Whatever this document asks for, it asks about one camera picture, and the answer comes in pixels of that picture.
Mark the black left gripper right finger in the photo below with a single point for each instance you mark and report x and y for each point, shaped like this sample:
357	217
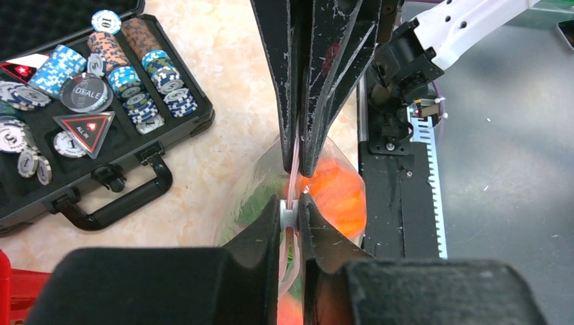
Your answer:
345	285

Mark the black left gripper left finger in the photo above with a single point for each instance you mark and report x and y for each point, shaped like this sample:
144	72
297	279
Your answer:
236	283

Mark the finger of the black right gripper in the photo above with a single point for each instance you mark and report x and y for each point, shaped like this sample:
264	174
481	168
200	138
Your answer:
275	21
342	37

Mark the clear zip top bag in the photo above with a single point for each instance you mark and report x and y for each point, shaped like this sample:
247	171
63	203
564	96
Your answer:
268	166

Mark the green lettuce head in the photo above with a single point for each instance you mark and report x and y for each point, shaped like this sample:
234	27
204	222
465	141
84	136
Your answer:
251	206

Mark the orange mini pumpkin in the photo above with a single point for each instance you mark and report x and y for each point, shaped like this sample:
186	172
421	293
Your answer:
339	193

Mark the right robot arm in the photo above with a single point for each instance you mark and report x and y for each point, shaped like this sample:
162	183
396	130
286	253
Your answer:
414	53

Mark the blue white chip stack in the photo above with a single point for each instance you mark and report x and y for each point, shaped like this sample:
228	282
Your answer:
180	102

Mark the orange brown chip stack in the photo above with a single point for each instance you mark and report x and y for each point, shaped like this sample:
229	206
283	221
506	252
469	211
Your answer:
139	36

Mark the black poker chip case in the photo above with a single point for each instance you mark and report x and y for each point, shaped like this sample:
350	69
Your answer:
43	170

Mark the clear round dealer button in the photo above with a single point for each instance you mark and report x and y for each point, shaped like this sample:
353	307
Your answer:
86	93

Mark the red triangle dealer card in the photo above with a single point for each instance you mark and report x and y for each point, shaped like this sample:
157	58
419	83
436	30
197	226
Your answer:
87	130

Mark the red plastic basket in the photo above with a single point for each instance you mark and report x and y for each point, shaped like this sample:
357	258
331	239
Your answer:
20	288

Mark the light blue chip stack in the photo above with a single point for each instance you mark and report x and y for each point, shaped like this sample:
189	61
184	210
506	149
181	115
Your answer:
62	64

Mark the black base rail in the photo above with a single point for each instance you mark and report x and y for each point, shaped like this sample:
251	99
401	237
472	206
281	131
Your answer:
397	156

